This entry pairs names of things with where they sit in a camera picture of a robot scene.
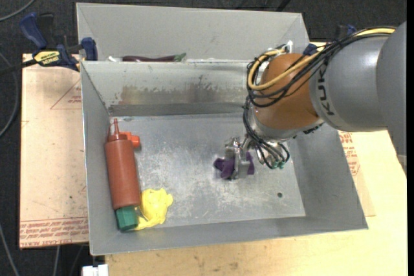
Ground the brown cardboard board, red print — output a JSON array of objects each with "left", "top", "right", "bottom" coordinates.
[{"left": 19, "top": 52, "right": 378, "bottom": 250}]

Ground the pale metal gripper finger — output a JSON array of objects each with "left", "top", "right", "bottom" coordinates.
[
  {"left": 237, "top": 157, "right": 252, "bottom": 178},
  {"left": 224, "top": 150, "right": 235, "bottom": 172}
]

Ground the purple toy eggplant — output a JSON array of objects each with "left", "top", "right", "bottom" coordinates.
[{"left": 122, "top": 52, "right": 188, "bottom": 63}]

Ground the yellow soft toy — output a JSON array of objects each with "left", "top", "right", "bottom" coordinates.
[{"left": 133, "top": 187, "right": 174, "bottom": 231}]

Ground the red-brown squeeze bottle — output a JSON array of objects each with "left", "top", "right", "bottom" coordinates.
[{"left": 103, "top": 118, "right": 142, "bottom": 211}]

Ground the green block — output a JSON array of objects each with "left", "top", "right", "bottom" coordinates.
[{"left": 114, "top": 206, "right": 139, "bottom": 232}]

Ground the purple plastic toy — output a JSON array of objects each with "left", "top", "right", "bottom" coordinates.
[{"left": 213, "top": 151, "right": 255, "bottom": 180}]

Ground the grey metal bin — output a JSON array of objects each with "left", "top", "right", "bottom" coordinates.
[{"left": 76, "top": 2, "right": 369, "bottom": 257}]

